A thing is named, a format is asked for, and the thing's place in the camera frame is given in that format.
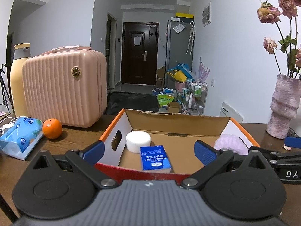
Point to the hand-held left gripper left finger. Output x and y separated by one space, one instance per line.
94 151

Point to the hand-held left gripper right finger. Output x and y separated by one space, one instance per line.
204 153

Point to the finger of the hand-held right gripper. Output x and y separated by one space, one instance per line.
294 143
282 159

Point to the red orange cardboard box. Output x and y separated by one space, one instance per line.
174 124

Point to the white round sponge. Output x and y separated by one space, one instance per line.
138 142

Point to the blue handkerchief tissue pack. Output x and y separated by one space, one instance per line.
155 159

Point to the blue printed soft tissue pack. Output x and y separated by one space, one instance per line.
21 136

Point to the fallen pink petal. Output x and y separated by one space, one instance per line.
286 147

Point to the purple textured vase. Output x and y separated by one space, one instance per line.
283 106

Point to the orange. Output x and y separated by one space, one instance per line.
52 129

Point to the small open cardboard box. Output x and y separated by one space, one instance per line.
174 108

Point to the black floor bag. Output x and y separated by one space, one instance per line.
131 102

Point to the green snack bag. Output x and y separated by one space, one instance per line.
165 100

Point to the pink ribbed suitcase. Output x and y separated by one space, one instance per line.
63 89

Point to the pink bucket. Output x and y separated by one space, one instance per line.
180 86

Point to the purple feather decoration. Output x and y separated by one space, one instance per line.
203 71

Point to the brown cardboard carton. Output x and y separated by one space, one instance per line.
161 75

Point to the dark wooden door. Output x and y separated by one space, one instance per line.
140 58

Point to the yellow insulated bottle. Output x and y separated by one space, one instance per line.
17 80

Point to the grey refrigerator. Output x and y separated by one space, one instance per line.
178 49

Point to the black tripod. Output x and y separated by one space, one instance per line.
3 87

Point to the white folded umbrella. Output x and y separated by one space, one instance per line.
191 37

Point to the clear plastic pouch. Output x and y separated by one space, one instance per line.
179 28

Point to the yellow black box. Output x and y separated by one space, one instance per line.
185 16

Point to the white electrical panel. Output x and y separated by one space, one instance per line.
206 14

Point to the dried pink roses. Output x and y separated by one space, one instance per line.
285 2

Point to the side doorway frame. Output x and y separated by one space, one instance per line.
110 51

